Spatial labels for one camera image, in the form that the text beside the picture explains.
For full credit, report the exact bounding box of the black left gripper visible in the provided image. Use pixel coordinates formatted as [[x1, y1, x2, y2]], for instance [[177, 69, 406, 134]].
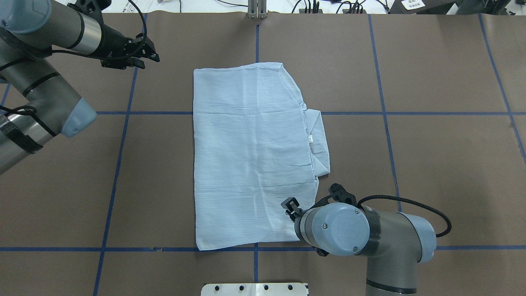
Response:
[[68, 0, 160, 69]]

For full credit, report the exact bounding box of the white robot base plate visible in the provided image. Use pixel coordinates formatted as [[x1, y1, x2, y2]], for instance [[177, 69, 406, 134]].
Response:
[[201, 282, 309, 296]]

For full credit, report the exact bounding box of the clear plastic bag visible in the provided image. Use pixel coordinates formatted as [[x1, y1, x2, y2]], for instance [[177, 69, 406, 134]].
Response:
[[103, 0, 168, 13]]

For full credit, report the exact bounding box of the grey aluminium frame post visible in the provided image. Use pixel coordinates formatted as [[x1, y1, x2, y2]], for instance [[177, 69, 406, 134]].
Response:
[[247, 0, 268, 19]]

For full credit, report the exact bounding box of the light blue striped shirt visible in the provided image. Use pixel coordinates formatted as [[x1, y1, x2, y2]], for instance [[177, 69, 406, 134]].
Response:
[[192, 62, 330, 251]]

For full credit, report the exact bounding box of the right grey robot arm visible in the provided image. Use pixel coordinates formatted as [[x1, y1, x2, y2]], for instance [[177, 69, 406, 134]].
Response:
[[281, 183, 437, 296]]

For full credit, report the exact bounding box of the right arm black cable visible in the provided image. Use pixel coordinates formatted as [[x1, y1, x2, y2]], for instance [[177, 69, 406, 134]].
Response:
[[357, 195, 452, 238]]

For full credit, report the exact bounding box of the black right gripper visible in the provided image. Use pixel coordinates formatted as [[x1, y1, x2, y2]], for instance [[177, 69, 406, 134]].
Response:
[[281, 183, 358, 257]]

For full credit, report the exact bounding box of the black cable bundle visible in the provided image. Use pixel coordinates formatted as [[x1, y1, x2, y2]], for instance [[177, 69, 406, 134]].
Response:
[[291, 0, 390, 14]]

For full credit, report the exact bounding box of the dark box with label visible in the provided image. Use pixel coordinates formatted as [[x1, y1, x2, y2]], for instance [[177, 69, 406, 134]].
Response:
[[389, 0, 510, 15]]

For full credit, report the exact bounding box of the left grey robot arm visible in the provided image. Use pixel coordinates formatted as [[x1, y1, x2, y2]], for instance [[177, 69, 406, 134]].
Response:
[[0, 0, 160, 173]]

